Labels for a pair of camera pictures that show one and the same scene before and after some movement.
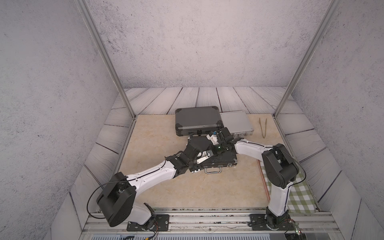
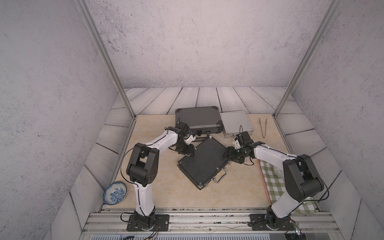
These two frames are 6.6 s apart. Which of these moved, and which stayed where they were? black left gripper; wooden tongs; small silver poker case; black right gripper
Moved: black left gripper; black right gripper
Stayed: small silver poker case; wooden tongs
